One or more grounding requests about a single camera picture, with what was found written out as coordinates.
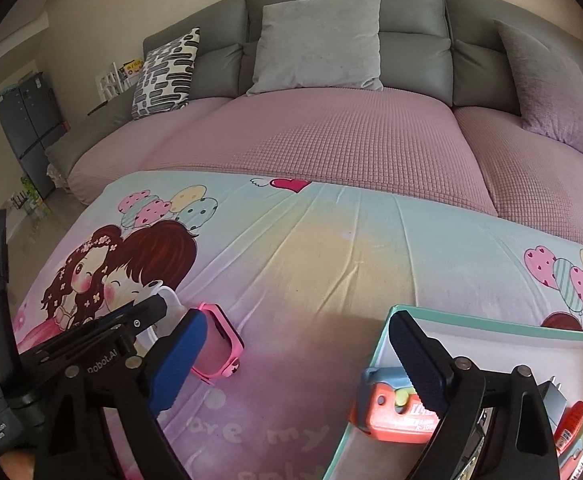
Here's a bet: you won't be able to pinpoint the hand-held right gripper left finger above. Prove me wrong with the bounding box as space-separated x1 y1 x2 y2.
34 310 208 480

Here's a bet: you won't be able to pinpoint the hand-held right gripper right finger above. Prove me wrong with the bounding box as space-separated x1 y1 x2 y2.
389 309 561 480

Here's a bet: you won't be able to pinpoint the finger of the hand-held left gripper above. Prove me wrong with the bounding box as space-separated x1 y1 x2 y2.
19 302 140 361
36 294 168 378

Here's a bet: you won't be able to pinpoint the blue orange plastic case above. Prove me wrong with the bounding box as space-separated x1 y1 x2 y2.
350 367 447 443

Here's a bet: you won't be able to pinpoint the teal cardboard box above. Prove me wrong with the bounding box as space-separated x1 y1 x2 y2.
324 304 583 480

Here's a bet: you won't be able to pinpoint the white charger plug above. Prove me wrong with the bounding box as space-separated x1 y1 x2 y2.
539 375 571 426

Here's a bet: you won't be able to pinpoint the red bottle with white cap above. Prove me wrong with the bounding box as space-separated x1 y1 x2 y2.
554 400 583 453

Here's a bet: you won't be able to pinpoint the person's left hand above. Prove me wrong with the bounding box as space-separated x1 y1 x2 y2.
0 450 36 480

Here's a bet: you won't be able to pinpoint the white lace covered stool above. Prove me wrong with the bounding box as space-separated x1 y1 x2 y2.
46 165 72 194

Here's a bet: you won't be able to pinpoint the dark grey refrigerator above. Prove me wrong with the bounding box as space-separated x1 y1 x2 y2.
0 74 65 201

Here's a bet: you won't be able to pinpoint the white small rack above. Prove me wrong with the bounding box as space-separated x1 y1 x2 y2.
96 72 122 104

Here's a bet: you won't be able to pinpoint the pink sofa cover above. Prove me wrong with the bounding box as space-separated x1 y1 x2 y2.
69 85 583 256

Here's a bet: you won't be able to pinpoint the black white patterned pillow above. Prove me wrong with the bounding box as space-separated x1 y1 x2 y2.
132 28 201 120

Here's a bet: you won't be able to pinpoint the yellow books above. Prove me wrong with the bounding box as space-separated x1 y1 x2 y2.
119 59 145 81

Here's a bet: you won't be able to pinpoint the grey purple pillow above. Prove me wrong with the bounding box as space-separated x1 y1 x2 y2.
492 20 583 166

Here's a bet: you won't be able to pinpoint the light grey pillow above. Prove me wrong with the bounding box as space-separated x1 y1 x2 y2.
246 0 385 96

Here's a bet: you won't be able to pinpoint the grey sofa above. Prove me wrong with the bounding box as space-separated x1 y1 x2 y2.
46 0 583 196

